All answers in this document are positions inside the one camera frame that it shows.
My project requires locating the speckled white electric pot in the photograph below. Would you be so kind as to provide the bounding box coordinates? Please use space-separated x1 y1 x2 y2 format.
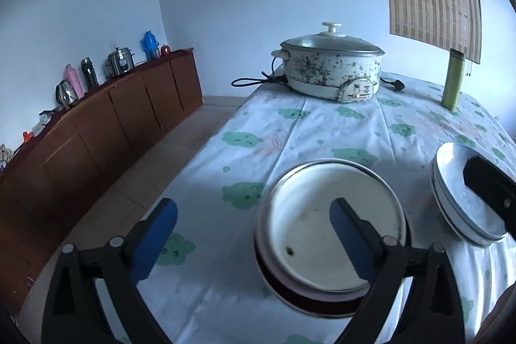
271 46 384 103

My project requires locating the pink bottle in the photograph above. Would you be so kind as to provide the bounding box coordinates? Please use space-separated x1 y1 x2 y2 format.
65 64 85 99

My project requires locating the blue water bottle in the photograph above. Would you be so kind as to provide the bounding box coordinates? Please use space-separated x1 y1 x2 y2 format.
140 30 161 62

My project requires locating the wooden sideboard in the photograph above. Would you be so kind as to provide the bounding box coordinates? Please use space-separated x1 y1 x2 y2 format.
0 47 204 316

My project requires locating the blue patterned white plate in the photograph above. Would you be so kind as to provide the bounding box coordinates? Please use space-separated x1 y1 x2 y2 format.
432 187 509 248

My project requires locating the green thermos bottle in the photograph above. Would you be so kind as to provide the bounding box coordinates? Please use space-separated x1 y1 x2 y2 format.
441 50 467 112

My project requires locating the glass pot lid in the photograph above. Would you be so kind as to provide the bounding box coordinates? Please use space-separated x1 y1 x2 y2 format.
281 22 385 56

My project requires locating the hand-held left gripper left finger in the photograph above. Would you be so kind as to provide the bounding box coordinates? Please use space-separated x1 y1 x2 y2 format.
40 198 179 344

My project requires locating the steel cooker pot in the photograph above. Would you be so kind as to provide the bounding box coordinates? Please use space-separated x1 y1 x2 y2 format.
105 47 135 78

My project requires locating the steel kettle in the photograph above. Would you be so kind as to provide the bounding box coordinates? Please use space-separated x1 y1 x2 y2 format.
55 80 79 108

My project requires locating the floral white plate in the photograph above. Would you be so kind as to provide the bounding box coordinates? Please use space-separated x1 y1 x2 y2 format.
431 142 509 238
431 171 509 242

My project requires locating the cloud printed tablecloth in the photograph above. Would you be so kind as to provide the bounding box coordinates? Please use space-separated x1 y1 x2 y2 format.
119 71 516 344

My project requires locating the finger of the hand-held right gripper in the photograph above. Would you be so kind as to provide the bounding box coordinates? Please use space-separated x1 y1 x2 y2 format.
463 156 516 244

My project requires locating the person's right forearm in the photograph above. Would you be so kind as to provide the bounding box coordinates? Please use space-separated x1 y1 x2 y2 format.
475 283 516 344

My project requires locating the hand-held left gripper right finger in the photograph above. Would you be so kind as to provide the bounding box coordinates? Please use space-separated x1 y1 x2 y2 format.
329 198 464 344

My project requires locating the black thermos flask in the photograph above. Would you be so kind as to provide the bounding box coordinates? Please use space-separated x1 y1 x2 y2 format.
80 57 99 88

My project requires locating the white enamel plate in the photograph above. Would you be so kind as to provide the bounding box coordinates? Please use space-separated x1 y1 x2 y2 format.
257 161 406 294

